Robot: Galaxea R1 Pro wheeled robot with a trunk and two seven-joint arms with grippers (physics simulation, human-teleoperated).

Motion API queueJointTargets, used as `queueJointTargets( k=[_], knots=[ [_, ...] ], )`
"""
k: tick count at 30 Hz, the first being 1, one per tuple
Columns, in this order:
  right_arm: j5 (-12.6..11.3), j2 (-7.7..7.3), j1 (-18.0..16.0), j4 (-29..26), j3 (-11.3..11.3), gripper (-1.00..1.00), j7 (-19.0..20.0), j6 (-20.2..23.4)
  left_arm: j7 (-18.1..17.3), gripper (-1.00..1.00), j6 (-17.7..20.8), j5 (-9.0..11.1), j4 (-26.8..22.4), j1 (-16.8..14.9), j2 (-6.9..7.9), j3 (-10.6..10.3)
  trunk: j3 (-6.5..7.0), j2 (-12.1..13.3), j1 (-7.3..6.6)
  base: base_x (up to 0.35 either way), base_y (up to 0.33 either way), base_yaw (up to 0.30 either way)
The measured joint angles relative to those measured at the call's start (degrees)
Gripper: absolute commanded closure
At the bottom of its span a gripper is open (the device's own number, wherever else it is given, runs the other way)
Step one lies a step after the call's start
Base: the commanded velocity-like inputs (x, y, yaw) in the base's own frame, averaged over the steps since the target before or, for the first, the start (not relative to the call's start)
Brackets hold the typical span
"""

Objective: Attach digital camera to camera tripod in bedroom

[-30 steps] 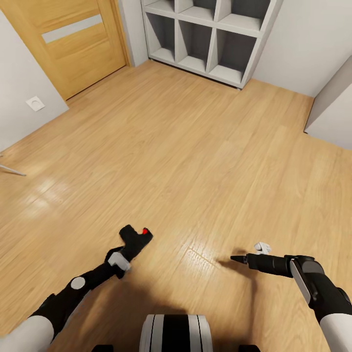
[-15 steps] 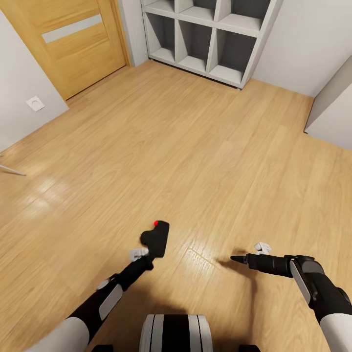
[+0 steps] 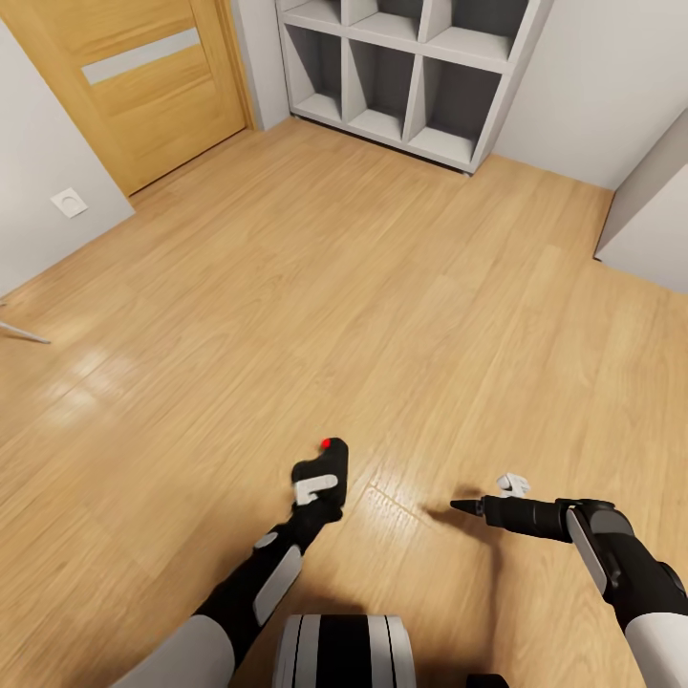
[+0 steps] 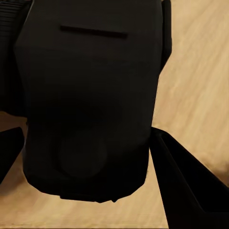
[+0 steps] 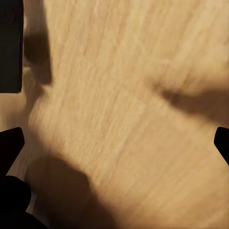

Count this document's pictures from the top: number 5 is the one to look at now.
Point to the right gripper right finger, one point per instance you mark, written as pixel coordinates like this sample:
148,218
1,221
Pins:
221,141

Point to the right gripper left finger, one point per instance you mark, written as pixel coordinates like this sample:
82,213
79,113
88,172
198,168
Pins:
11,143

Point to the digital camera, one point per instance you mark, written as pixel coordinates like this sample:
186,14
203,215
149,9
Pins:
11,45

